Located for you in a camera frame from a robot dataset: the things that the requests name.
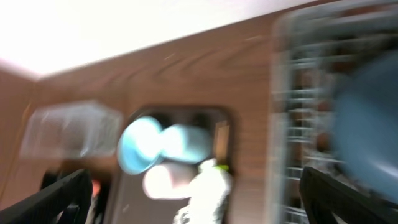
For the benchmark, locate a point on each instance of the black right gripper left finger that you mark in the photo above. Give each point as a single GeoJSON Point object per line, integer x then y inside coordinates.
{"type": "Point", "coordinates": [67, 200]}

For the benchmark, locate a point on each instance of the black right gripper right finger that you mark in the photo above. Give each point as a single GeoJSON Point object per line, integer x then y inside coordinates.
{"type": "Point", "coordinates": [324, 198]}

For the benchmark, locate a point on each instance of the dark blue plate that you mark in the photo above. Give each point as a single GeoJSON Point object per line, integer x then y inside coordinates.
{"type": "Point", "coordinates": [365, 125]}

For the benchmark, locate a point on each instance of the light blue bowl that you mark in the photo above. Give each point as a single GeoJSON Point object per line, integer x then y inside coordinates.
{"type": "Point", "coordinates": [139, 146]}

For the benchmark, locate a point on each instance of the white paper wrapper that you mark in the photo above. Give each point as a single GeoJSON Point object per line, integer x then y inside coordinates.
{"type": "Point", "coordinates": [208, 193]}

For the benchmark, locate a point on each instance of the pink cup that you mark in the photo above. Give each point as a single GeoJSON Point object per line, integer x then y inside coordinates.
{"type": "Point", "coordinates": [169, 181]}

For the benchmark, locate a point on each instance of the light blue cup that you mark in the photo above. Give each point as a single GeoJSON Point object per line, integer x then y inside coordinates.
{"type": "Point", "coordinates": [184, 143]}

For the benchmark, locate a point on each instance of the grey dishwasher rack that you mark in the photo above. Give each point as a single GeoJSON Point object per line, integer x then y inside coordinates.
{"type": "Point", "coordinates": [319, 49]}

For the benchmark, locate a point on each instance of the clear plastic bin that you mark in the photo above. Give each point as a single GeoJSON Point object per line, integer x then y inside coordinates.
{"type": "Point", "coordinates": [76, 130]}

